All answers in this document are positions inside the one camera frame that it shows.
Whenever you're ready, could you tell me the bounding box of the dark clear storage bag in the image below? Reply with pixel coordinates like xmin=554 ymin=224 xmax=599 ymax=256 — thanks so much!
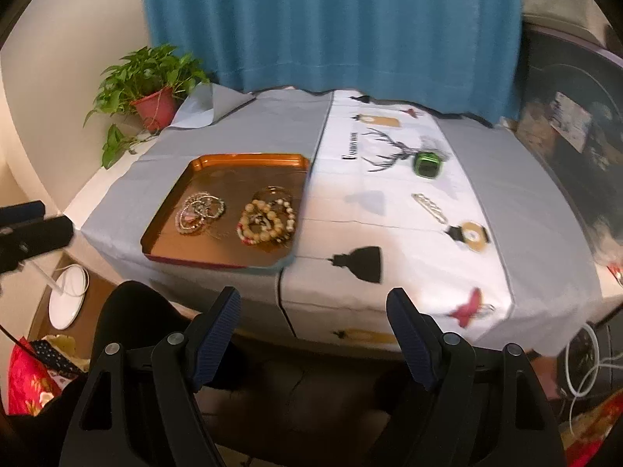
xmin=516 ymin=24 xmax=622 ymax=266

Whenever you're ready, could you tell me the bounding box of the dark bead bracelet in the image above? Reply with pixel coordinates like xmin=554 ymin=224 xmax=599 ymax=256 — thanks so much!
xmin=252 ymin=184 xmax=297 ymax=245

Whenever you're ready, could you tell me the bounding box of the white pearl bracelet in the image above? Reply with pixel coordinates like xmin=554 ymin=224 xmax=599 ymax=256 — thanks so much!
xmin=173 ymin=200 xmax=210 ymax=236

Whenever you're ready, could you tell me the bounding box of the orange metal tray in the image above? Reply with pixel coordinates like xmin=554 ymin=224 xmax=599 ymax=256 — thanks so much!
xmin=141 ymin=153 xmax=310 ymax=270

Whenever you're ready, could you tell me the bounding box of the red patterned cloth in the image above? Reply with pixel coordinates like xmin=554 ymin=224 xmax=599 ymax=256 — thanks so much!
xmin=5 ymin=334 xmax=91 ymax=416

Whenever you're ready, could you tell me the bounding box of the wooden bead bracelet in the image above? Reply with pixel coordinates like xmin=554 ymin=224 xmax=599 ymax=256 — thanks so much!
xmin=239 ymin=198 xmax=289 ymax=245

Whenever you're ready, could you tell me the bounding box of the grey bed sheet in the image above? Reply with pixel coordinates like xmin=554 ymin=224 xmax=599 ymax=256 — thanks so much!
xmin=81 ymin=88 xmax=602 ymax=356

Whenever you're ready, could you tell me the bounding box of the silver chain bracelet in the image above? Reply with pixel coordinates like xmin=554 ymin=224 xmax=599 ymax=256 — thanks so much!
xmin=410 ymin=193 xmax=449 ymax=226

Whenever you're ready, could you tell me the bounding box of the potted green plant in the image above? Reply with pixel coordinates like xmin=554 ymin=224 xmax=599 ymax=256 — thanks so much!
xmin=83 ymin=43 xmax=210 ymax=170

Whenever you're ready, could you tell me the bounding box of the blue curtain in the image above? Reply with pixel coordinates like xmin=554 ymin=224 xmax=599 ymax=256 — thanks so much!
xmin=144 ymin=0 xmax=523 ymax=123

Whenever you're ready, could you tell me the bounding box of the green black smartwatch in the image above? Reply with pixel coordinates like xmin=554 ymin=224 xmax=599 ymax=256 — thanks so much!
xmin=413 ymin=152 xmax=442 ymax=179

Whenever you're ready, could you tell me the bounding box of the white cable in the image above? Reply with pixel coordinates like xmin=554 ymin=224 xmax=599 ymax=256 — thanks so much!
xmin=561 ymin=322 xmax=623 ymax=429

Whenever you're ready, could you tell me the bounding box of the white printed table runner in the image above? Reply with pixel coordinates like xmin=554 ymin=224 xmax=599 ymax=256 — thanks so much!
xmin=280 ymin=91 xmax=513 ymax=350

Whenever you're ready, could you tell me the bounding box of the white round floor device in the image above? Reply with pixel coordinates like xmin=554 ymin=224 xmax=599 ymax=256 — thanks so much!
xmin=48 ymin=263 xmax=90 ymax=330

